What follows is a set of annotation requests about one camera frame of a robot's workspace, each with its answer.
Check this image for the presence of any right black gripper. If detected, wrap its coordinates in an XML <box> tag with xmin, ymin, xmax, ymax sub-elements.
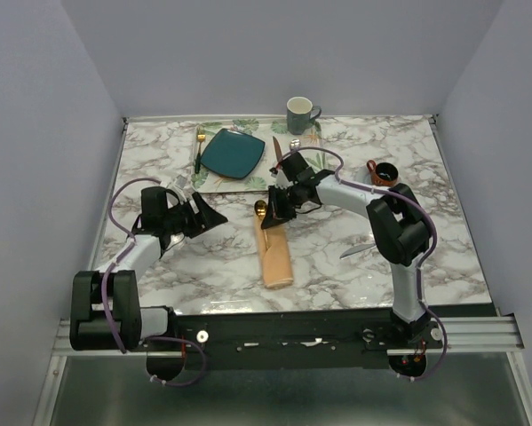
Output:
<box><xmin>261</xmin><ymin>184</ymin><xmax>302</xmax><ymax>230</ymax></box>

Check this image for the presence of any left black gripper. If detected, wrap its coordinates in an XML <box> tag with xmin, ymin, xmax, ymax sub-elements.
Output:
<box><xmin>163</xmin><ymin>191</ymin><xmax>227</xmax><ymax>239</ymax></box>

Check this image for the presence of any gold spoon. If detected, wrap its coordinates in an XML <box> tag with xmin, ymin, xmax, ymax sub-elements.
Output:
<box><xmin>252</xmin><ymin>200</ymin><xmax>271</xmax><ymax>249</ymax></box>

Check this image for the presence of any orange cloth napkin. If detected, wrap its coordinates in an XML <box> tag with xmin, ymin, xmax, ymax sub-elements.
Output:
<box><xmin>254</xmin><ymin>217</ymin><xmax>294</xmax><ymax>289</ymax></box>

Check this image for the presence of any silver table knife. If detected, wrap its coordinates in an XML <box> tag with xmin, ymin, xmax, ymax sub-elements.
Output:
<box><xmin>339</xmin><ymin>243</ymin><xmax>375</xmax><ymax>259</ymax></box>

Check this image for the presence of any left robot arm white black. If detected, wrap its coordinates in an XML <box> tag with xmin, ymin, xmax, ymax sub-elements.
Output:
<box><xmin>69</xmin><ymin>185</ymin><xmax>228</xmax><ymax>352</ymax></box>

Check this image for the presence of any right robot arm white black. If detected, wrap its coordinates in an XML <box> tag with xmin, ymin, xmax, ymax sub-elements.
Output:
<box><xmin>262</xmin><ymin>147</ymin><xmax>438</xmax><ymax>348</ymax></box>

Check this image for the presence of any silver spoon on tray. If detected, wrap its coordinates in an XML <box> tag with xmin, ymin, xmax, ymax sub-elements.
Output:
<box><xmin>290</xmin><ymin>138</ymin><xmax>300</xmax><ymax>150</ymax></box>

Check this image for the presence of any leaf pattern serving tray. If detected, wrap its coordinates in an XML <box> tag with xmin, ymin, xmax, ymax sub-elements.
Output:
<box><xmin>191</xmin><ymin>117</ymin><xmax>322</xmax><ymax>193</ymax></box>

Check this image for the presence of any teal square plate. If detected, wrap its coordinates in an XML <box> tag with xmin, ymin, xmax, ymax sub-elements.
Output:
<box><xmin>201</xmin><ymin>129</ymin><xmax>265</xmax><ymax>180</ymax></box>

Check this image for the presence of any grey saucer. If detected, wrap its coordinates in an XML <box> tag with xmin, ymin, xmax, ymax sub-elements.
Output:
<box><xmin>353</xmin><ymin>167</ymin><xmax>374</xmax><ymax>191</ymax></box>

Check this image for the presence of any grey green mug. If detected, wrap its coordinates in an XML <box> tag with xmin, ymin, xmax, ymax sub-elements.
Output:
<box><xmin>286</xmin><ymin>97</ymin><xmax>322</xmax><ymax>135</ymax></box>

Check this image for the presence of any red brown small cup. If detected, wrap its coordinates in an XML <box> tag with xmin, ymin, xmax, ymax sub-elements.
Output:
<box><xmin>366</xmin><ymin>160</ymin><xmax>399</xmax><ymax>187</ymax></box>

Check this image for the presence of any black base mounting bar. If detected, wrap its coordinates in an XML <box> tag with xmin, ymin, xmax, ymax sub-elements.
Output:
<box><xmin>127</xmin><ymin>310</ymin><xmax>453</xmax><ymax>372</ymax></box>

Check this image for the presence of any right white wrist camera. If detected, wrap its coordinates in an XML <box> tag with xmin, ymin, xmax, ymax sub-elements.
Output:
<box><xmin>270</xmin><ymin>164</ymin><xmax>292</xmax><ymax>189</ymax></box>

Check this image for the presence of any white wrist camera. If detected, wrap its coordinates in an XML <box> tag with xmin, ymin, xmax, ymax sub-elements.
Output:
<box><xmin>160</xmin><ymin>174</ymin><xmax>193</xmax><ymax>208</ymax></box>
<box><xmin>270</xmin><ymin>164</ymin><xmax>292</xmax><ymax>189</ymax></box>

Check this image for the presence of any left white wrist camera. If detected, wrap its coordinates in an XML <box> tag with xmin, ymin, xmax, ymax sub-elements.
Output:
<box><xmin>160</xmin><ymin>174</ymin><xmax>193</xmax><ymax>208</ymax></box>

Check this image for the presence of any brown handled knife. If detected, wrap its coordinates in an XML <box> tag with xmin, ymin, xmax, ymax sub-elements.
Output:
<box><xmin>272</xmin><ymin>137</ymin><xmax>283</xmax><ymax>170</ymax></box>

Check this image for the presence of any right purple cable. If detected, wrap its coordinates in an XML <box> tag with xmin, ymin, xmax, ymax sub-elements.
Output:
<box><xmin>272</xmin><ymin>146</ymin><xmax>453</xmax><ymax>383</ymax></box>

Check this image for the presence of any purple cable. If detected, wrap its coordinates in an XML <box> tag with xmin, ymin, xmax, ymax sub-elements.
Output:
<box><xmin>272</xmin><ymin>146</ymin><xmax>453</xmax><ymax>383</ymax></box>
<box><xmin>103</xmin><ymin>177</ymin><xmax>209</xmax><ymax>390</ymax></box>

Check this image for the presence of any gold fork green handle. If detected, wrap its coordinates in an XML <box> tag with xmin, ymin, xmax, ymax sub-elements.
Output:
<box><xmin>195</xmin><ymin>126</ymin><xmax>206</xmax><ymax>174</ymax></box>

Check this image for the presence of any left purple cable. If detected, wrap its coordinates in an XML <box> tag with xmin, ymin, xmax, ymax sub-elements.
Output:
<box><xmin>103</xmin><ymin>177</ymin><xmax>209</xmax><ymax>390</ymax></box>

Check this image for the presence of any aluminium frame rail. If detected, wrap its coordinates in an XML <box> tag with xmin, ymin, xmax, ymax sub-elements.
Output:
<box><xmin>52</xmin><ymin>316</ymin><xmax>524</xmax><ymax>357</ymax></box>

